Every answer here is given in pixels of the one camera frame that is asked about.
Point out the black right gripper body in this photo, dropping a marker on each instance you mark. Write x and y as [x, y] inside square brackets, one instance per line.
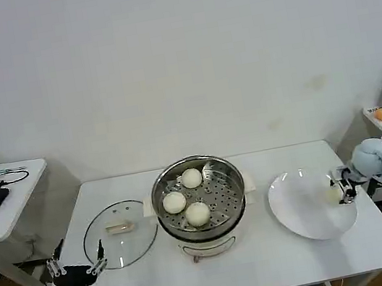
[349, 175]

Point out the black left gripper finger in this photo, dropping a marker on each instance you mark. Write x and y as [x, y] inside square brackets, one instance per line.
[99, 263]
[55, 266]

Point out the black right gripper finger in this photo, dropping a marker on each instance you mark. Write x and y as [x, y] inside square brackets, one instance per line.
[348, 193]
[331, 183]

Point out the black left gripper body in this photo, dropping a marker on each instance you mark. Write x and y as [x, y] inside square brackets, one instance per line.
[73, 284]

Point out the white steamed bun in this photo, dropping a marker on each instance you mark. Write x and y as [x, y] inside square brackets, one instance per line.
[333, 196]
[198, 214]
[174, 202]
[191, 177]

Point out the round glass lid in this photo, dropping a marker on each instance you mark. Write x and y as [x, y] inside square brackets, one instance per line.
[102, 246]

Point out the white round plate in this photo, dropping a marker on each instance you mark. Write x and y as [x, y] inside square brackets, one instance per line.
[296, 202]

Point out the white electric pot base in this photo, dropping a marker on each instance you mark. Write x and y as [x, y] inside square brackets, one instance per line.
[208, 247]

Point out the perforated steel steamer basket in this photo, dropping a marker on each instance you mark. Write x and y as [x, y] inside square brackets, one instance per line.
[218, 197]

